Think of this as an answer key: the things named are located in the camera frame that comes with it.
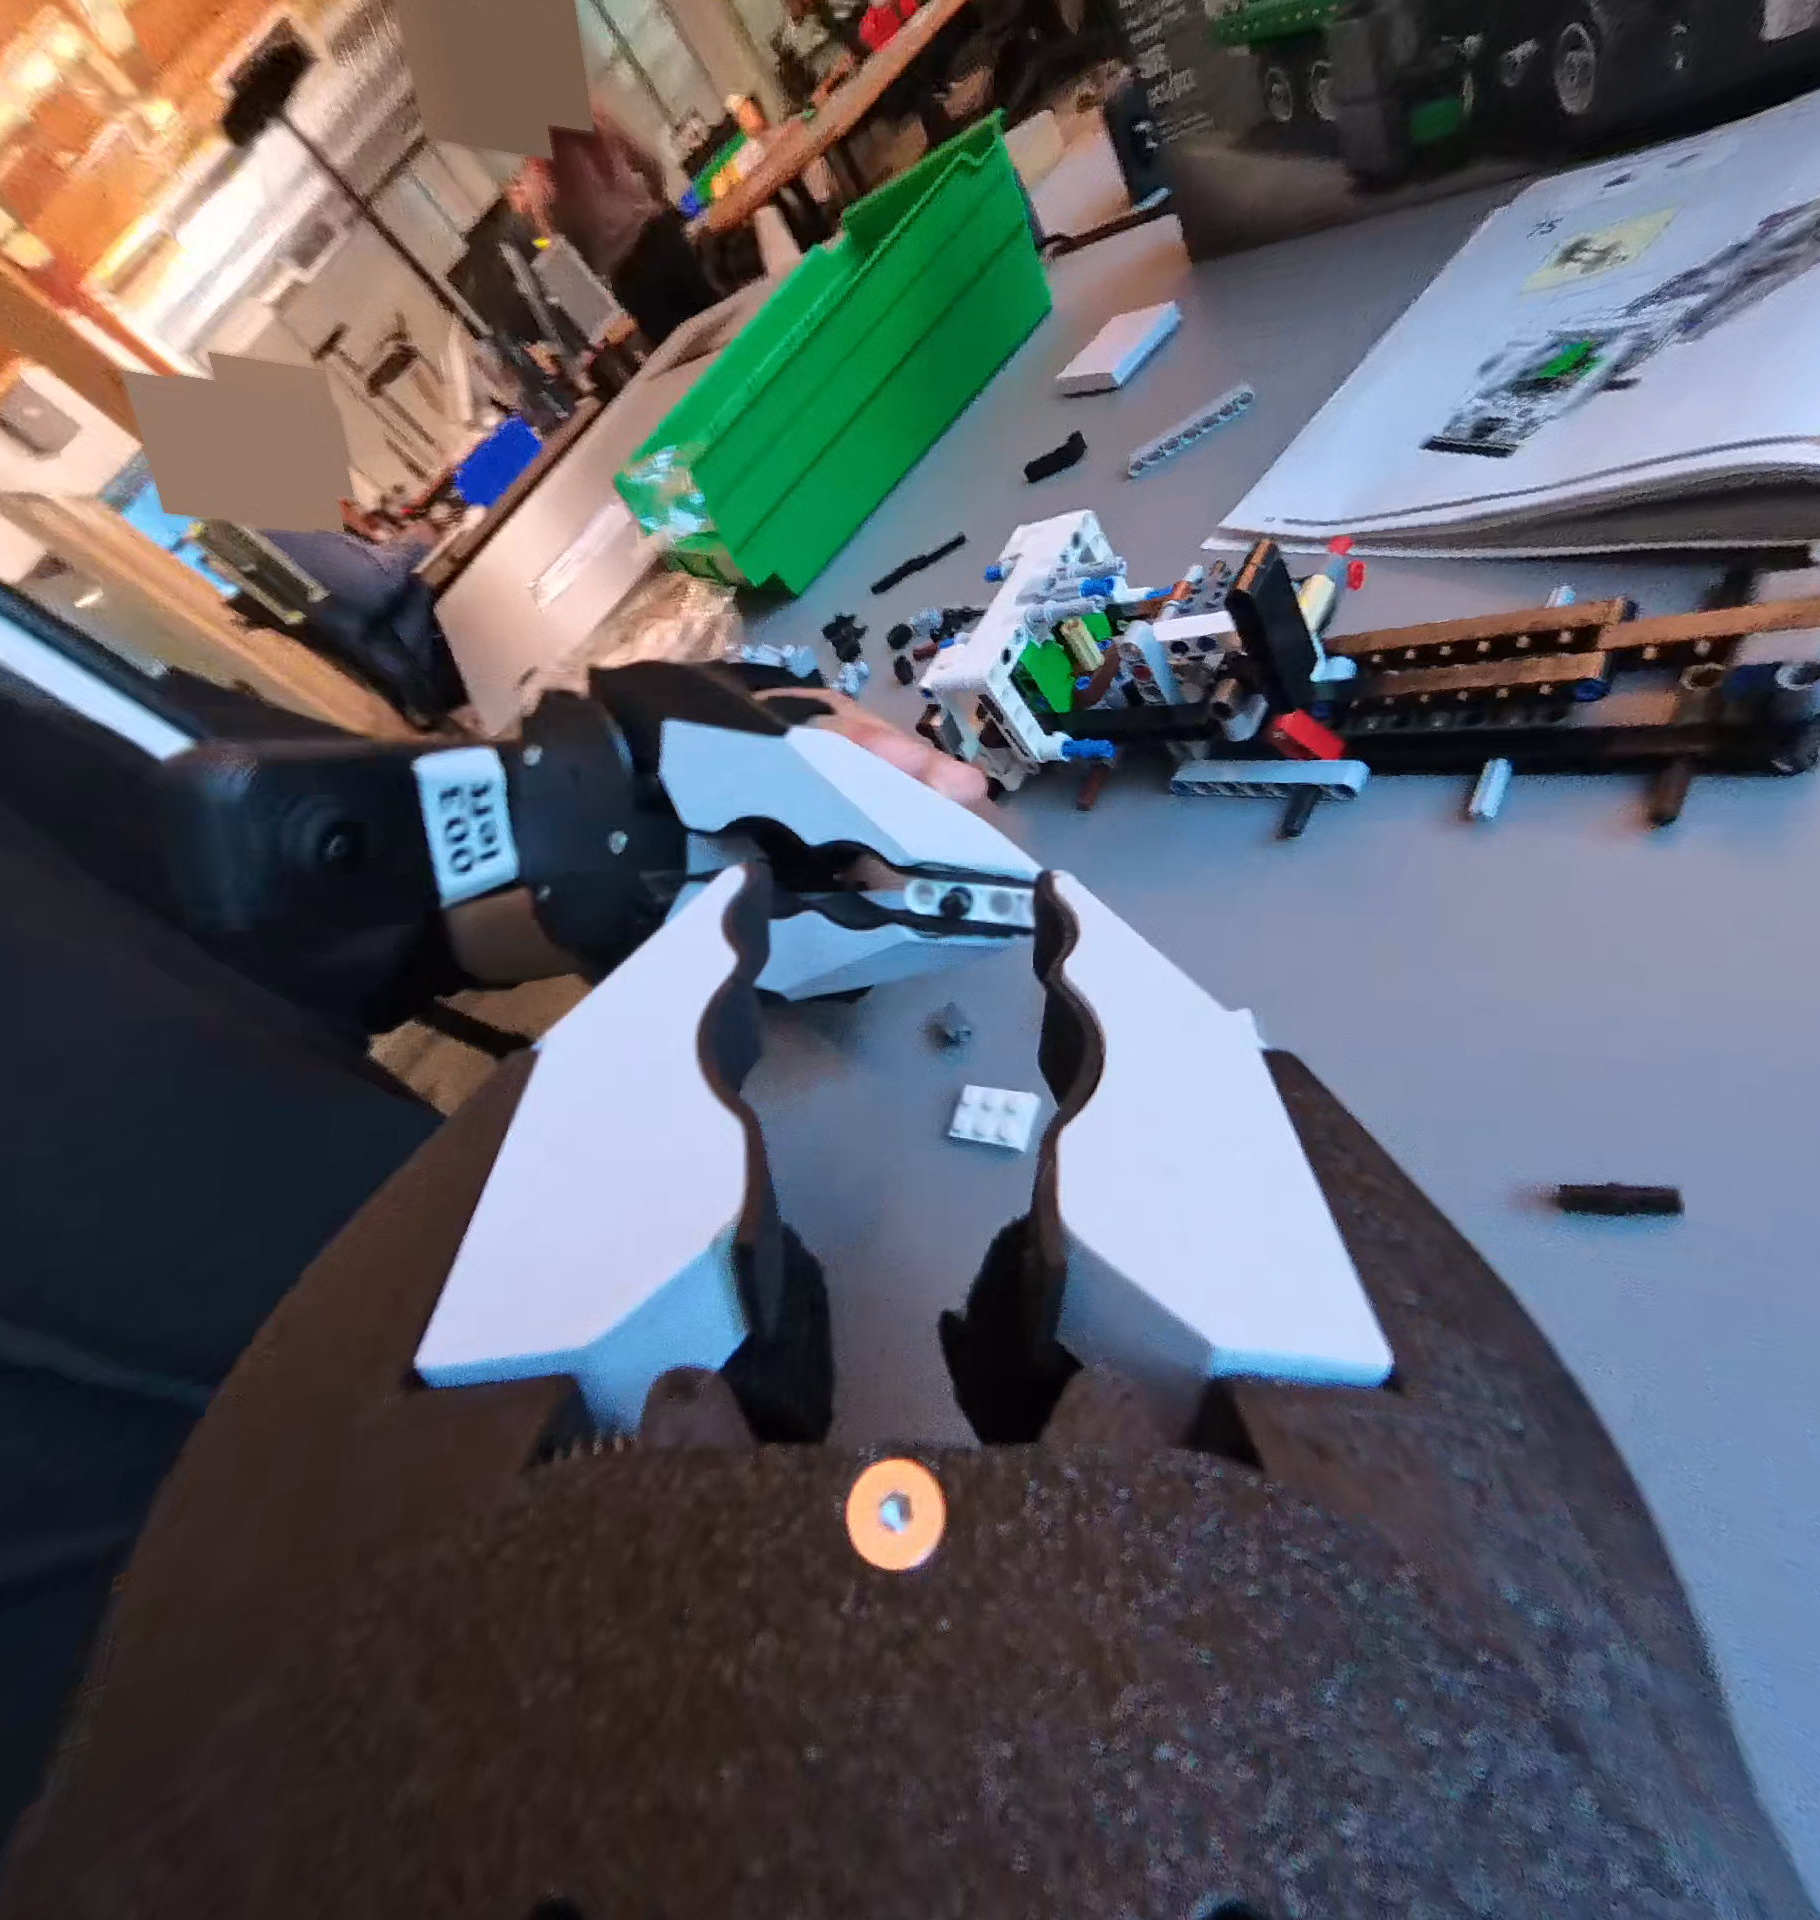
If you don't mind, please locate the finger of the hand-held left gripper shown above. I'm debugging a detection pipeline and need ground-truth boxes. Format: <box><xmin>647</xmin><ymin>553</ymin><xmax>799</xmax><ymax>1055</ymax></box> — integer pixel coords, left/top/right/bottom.
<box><xmin>655</xmin><ymin>720</ymin><xmax>1045</xmax><ymax>902</ymax></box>
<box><xmin>761</xmin><ymin>885</ymin><xmax>1040</xmax><ymax>1004</ymax></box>

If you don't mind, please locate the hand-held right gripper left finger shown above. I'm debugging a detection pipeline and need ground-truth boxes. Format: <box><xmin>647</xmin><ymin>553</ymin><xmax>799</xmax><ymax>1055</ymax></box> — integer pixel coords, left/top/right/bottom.
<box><xmin>413</xmin><ymin>863</ymin><xmax>839</xmax><ymax>1447</ymax></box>

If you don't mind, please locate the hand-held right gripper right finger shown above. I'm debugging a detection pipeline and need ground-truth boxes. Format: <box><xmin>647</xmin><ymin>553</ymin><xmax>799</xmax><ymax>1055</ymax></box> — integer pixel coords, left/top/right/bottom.
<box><xmin>936</xmin><ymin>867</ymin><xmax>1396</xmax><ymax>1447</ymax></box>

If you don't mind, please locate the cluster of small lego pieces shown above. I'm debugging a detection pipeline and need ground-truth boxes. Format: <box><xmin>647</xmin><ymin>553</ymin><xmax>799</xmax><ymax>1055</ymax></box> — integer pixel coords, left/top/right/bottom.
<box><xmin>730</xmin><ymin>600</ymin><xmax>1002</xmax><ymax>709</ymax></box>

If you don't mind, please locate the white lego plate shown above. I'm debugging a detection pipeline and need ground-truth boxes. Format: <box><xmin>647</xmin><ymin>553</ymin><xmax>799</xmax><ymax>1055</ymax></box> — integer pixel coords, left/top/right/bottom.
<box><xmin>947</xmin><ymin>1082</ymin><xmax>1045</xmax><ymax>1155</ymax></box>

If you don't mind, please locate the light grey lego beam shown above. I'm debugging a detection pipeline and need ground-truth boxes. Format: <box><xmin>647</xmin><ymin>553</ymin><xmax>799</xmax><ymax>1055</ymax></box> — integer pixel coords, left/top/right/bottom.
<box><xmin>1169</xmin><ymin>759</ymin><xmax>1372</xmax><ymax>798</ymax></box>

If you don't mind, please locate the white lego tile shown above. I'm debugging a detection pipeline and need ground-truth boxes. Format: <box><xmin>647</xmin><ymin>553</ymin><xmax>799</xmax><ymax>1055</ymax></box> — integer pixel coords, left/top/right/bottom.
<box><xmin>1056</xmin><ymin>303</ymin><xmax>1186</xmax><ymax>398</ymax></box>

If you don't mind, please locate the partly built lego model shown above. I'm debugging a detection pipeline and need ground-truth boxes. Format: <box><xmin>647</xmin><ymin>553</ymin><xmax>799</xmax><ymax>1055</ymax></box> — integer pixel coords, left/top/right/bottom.
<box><xmin>916</xmin><ymin>513</ymin><xmax>1820</xmax><ymax>835</ymax></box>

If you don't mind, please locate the black lego box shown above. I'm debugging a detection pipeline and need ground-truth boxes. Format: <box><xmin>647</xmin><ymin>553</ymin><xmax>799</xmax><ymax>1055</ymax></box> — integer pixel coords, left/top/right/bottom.
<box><xmin>1105</xmin><ymin>0</ymin><xmax>1820</xmax><ymax>264</ymax></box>

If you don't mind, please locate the lego instruction booklet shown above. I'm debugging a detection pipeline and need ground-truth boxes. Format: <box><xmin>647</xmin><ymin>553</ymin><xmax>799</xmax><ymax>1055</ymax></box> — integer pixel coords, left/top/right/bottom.
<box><xmin>1203</xmin><ymin>67</ymin><xmax>1820</xmax><ymax>561</ymax></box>

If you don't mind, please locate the person's left hand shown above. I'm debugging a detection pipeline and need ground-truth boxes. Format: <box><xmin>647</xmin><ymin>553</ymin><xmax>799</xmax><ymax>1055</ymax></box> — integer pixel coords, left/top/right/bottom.
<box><xmin>826</xmin><ymin>704</ymin><xmax>999</xmax><ymax>808</ymax></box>

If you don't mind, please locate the clear plastic bag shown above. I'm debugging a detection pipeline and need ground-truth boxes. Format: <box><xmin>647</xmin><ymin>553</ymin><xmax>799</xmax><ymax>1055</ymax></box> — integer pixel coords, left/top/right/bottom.
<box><xmin>616</xmin><ymin>443</ymin><xmax>771</xmax><ymax>580</ymax></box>

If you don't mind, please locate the green plastic bin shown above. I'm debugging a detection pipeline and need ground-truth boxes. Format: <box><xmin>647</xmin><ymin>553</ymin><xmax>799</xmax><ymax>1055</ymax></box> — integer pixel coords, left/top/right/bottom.
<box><xmin>614</xmin><ymin>113</ymin><xmax>1054</xmax><ymax>594</ymax></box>

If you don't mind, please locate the blue plastic bin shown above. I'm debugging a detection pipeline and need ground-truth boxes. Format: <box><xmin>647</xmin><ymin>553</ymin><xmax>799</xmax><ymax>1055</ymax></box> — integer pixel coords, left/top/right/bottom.
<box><xmin>452</xmin><ymin>417</ymin><xmax>545</xmax><ymax>505</ymax></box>

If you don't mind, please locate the person's dark clothing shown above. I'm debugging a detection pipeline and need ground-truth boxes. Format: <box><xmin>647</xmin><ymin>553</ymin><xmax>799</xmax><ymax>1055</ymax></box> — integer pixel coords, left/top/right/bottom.
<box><xmin>0</xmin><ymin>667</ymin><xmax>454</xmax><ymax>1920</ymax></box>

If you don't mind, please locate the wooden table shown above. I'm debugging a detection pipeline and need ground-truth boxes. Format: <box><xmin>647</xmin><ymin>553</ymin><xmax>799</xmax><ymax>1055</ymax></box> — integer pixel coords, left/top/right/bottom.
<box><xmin>692</xmin><ymin>0</ymin><xmax>980</xmax><ymax>235</ymax></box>

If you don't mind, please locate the black light stand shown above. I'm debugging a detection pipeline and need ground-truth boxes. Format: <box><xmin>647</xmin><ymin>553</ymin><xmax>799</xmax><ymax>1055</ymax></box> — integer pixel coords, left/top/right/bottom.
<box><xmin>220</xmin><ymin>31</ymin><xmax>479</xmax><ymax>355</ymax></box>

